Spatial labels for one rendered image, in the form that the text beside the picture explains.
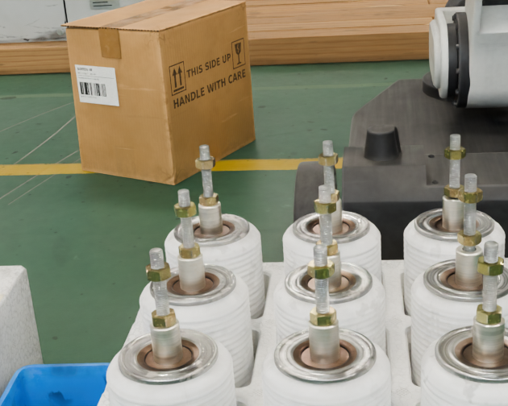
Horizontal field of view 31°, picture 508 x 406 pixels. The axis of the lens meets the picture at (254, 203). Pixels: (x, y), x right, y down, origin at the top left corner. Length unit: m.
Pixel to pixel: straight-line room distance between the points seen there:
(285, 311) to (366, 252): 0.14
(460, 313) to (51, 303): 0.76
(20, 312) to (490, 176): 0.60
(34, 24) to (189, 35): 1.17
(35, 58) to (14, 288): 1.83
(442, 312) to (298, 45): 1.93
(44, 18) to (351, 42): 0.92
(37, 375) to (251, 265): 0.26
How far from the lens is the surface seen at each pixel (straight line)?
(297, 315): 0.76
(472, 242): 0.77
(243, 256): 0.88
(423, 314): 0.78
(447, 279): 0.80
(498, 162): 1.26
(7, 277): 1.05
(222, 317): 0.78
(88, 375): 0.98
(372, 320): 0.78
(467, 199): 0.76
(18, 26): 2.90
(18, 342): 1.05
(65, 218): 1.68
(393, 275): 0.96
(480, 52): 1.34
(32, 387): 1.00
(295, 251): 0.87
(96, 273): 1.45
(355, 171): 1.18
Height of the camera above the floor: 0.61
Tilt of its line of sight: 22 degrees down
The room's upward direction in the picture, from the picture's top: 4 degrees counter-clockwise
